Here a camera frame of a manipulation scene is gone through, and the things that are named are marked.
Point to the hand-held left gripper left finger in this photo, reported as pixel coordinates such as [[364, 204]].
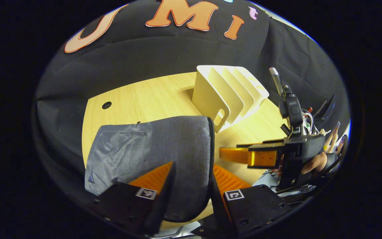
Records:
[[161, 199]]

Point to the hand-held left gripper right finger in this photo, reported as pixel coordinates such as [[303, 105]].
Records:
[[219, 199]]

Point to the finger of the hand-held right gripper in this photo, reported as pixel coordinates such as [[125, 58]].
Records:
[[260, 157]]

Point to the grey schoolbag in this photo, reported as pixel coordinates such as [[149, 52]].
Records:
[[164, 149]]

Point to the white bookshelf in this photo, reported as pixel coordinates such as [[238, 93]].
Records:
[[211, 93]]

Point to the dark computer monitor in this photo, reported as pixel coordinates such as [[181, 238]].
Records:
[[325, 108]]

